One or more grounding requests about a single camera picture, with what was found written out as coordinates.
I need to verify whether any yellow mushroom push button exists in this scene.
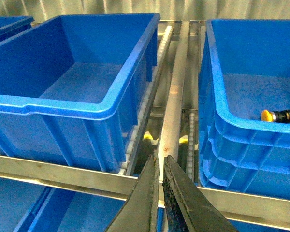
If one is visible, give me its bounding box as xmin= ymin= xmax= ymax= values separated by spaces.
xmin=261 ymin=109 xmax=290 ymax=124

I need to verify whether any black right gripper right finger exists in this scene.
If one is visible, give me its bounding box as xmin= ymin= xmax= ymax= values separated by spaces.
xmin=162 ymin=156 xmax=237 ymax=232

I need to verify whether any white roller track right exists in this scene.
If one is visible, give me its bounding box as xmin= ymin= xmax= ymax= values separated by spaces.
xmin=118 ymin=26 xmax=174 ymax=176

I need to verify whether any blue right plastic bin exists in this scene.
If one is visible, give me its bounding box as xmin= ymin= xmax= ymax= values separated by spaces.
xmin=0 ymin=13 xmax=160 ymax=173

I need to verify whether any blue far-right ribbed bin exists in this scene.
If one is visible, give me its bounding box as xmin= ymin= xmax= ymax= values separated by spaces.
xmin=199 ymin=19 xmax=290 ymax=199

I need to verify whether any blue plastic bin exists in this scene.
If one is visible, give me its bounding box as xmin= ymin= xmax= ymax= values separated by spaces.
xmin=0 ymin=13 xmax=160 ymax=173
xmin=0 ymin=16 xmax=34 ymax=42

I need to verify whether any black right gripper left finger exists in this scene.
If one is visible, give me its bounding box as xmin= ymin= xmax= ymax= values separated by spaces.
xmin=106 ymin=154 xmax=160 ymax=232

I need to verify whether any blue centre plastic bin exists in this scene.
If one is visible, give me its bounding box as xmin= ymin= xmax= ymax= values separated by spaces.
xmin=0 ymin=16 xmax=34 ymax=42

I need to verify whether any blue lower-shelf bin centre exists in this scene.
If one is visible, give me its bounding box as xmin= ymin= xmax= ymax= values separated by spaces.
xmin=0 ymin=178 xmax=124 ymax=232

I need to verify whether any steel shelf front rail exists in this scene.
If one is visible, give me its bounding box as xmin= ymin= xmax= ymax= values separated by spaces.
xmin=0 ymin=156 xmax=290 ymax=230

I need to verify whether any steel divider rail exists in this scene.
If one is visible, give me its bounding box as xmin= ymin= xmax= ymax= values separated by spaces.
xmin=158 ymin=21 xmax=190 ymax=182

